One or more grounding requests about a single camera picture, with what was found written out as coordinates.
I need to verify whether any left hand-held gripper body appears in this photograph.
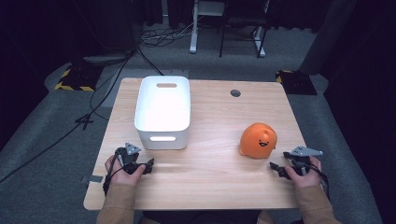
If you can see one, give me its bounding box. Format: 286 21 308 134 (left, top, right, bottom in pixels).
114 142 146 175

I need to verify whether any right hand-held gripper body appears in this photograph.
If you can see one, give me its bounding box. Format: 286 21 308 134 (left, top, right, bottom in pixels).
282 146 324 177

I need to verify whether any orange smiling squishy toy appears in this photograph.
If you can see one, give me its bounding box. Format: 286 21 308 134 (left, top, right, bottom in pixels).
239 122 278 160

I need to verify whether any white plastic storage bin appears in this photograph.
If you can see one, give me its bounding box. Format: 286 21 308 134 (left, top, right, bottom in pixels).
134 75 191 150

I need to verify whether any person's left hand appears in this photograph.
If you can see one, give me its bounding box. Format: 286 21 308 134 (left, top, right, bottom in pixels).
105 155 147 187

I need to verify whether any person's right hand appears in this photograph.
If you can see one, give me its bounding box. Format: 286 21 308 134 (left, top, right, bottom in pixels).
284 156 323 189

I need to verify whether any grey tape strip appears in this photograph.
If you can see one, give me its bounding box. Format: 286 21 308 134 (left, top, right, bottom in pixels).
80 175 104 185

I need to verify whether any black yellow striped stand base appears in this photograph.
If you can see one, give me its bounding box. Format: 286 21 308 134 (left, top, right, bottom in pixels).
275 69 318 96
53 63 105 92

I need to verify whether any white desk leg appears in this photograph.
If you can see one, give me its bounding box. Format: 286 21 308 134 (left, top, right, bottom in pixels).
253 25 267 58
189 0 226 55

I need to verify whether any grey curtain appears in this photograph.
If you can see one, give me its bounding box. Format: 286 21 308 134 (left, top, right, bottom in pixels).
298 0 359 76

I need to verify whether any black metal chair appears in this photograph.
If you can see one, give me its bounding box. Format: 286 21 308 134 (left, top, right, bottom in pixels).
218 0 269 59

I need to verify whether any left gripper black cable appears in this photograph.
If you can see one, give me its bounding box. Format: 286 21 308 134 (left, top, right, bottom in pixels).
102 151 123 198

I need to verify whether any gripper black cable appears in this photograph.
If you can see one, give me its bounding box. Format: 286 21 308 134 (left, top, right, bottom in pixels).
102 151 123 198
308 161 332 201

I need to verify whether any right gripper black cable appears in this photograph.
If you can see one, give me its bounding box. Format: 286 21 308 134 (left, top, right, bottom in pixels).
308 161 332 201

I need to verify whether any long black floor cable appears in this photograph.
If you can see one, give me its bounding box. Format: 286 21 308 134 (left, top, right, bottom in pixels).
0 46 165 185

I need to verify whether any bundle of floor cables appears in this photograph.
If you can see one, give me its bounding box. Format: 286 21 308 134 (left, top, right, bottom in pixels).
137 21 195 49

